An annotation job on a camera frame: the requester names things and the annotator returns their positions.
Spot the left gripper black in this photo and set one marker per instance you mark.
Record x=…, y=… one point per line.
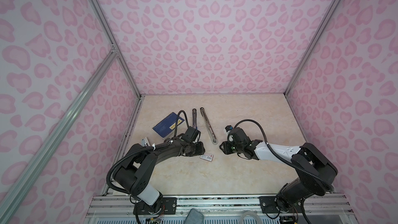
x=201, y=150

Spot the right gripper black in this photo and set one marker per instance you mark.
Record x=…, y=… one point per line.
x=225, y=146

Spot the red white staple box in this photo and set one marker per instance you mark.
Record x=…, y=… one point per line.
x=207, y=157

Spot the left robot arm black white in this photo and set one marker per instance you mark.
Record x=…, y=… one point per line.
x=131, y=174

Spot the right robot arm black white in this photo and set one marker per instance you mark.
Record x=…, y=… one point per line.
x=315, y=172

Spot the dark blue booklet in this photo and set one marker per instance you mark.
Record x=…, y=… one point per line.
x=166, y=127

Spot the small white clip object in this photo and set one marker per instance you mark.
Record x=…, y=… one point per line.
x=145, y=142

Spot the grey cloth pad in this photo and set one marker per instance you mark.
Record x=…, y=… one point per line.
x=194, y=217

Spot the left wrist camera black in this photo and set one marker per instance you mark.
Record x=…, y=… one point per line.
x=191, y=135

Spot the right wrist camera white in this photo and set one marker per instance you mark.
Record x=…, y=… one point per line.
x=228, y=128

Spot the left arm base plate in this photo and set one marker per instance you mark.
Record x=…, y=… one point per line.
x=164, y=205

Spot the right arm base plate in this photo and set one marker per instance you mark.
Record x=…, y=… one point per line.
x=273, y=205

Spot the aluminium front rail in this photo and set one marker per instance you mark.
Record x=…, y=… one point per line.
x=223, y=209

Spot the aluminium diagonal frame bar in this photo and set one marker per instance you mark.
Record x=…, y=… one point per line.
x=29, y=176

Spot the aluminium corner frame post left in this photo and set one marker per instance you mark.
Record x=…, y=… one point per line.
x=95, y=4

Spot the aluminium corner frame post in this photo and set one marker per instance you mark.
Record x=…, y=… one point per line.
x=95, y=4
x=325, y=21

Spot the aluminium corner frame post right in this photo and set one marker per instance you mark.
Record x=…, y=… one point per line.
x=325, y=21

